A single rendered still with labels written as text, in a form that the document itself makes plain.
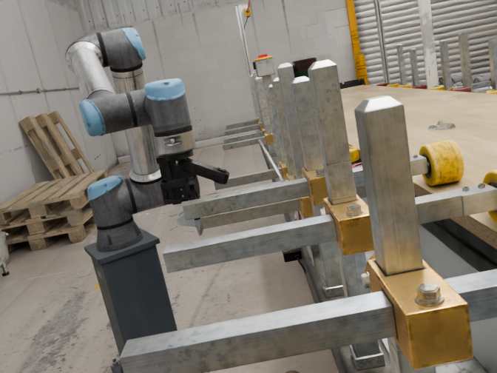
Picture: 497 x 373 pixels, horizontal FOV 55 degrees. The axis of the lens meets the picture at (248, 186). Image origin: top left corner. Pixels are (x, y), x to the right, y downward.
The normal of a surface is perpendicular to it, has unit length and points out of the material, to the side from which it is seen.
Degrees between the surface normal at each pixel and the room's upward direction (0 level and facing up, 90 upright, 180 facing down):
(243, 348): 90
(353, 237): 90
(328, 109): 90
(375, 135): 90
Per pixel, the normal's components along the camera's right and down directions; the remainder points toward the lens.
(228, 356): 0.03, 0.22
